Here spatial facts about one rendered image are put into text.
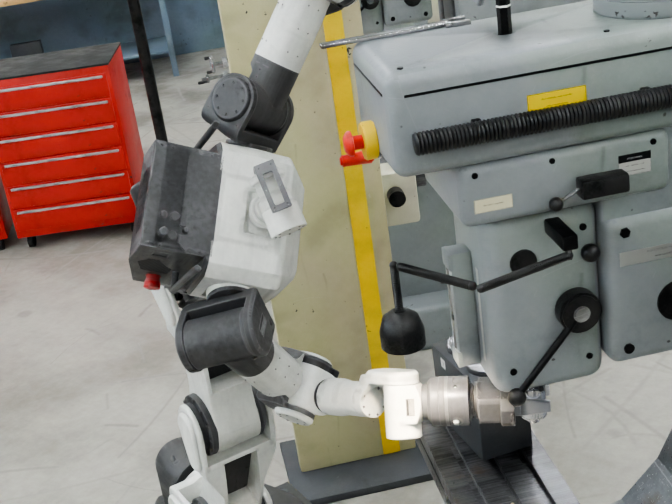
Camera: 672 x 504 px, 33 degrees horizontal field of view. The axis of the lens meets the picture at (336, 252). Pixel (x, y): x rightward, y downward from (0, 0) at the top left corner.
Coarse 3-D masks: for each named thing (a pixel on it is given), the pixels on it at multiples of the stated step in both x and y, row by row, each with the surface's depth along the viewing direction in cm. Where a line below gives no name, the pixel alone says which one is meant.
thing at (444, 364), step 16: (448, 352) 246; (448, 368) 244; (464, 368) 239; (480, 368) 236; (464, 432) 245; (480, 432) 236; (496, 432) 238; (512, 432) 239; (528, 432) 241; (480, 448) 238; (496, 448) 239; (512, 448) 241
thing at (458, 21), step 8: (464, 16) 182; (424, 24) 181; (432, 24) 180; (440, 24) 180; (448, 24) 179; (456, 24) 179; (464, 24) 179; (384, 32) 179; (392, 32) 179; (400, 32) 179; (408, 32) 179; (336, 40) 179; (344, 40) 178; (352, 40) 178; (360, 40) 178; (368, 40) 178
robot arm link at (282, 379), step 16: (288, 352) 217; (304, 352) 218; (272, 368) 204; (288, 368) 210; (256, 384) 208; (272, 384) 208; (288, 384) 211; (272, 400) 214; (288, 416) 216; (304, 416) 215
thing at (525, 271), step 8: (560, 256) 167; (568, 256) 168; (536, 264) 166; (544, 264) 166; (552, 264) 167; (512, 272) 164; (520, 272) 164; (528, 272) 165; (488, 280) 163; (496, 280) 163; (504, 280) 163; (512, 280) 164; (480, 288) 162; (488, 288) 162
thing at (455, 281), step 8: (400, 264) 172; (408, 272) 171; (416, 272) 170; (424, 272) 169; (432, 272) 168; (440, 280) 167; (448, 280) 166; (456, 280) 165; (464, 280) 164; (464, 288) 164; (472, 288) 163
